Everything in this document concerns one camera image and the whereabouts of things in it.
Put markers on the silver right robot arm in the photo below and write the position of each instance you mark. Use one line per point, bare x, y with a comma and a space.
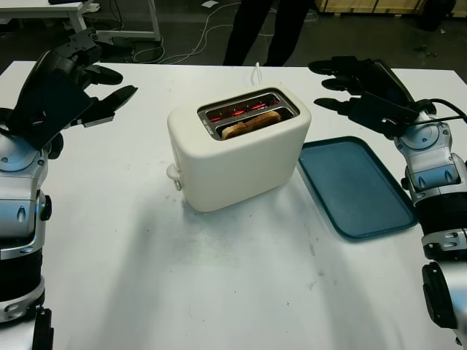
427, 156

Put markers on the white paper sheet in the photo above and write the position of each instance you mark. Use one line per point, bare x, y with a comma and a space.
210, 4

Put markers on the white two-slot toaster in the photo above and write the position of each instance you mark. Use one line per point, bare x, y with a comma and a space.
248, 164

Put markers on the black bin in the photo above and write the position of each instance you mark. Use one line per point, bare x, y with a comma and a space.
434, 16

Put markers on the white metal-frame desk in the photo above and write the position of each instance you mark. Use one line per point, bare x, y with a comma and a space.
36, 7

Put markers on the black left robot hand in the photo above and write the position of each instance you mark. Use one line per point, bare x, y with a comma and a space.
47, 67

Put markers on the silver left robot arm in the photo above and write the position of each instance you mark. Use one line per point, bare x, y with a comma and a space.
18, 189

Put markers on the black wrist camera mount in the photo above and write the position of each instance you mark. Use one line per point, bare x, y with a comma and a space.
47, 109
383, 113

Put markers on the person in black trousers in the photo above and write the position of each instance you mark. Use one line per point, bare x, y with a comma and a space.
248, 33

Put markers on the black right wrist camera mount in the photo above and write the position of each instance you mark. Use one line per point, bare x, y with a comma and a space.
383, 113

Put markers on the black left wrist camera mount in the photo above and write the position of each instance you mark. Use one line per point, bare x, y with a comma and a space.
47, 109

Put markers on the browned toast slice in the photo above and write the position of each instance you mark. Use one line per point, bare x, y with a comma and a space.
255, 122

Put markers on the wooden crate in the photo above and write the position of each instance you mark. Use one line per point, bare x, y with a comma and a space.
383, 5

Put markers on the blue plastic tray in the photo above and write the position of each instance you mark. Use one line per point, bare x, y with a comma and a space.
354, 186

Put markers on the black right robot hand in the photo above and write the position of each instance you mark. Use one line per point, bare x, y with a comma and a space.
390, 84

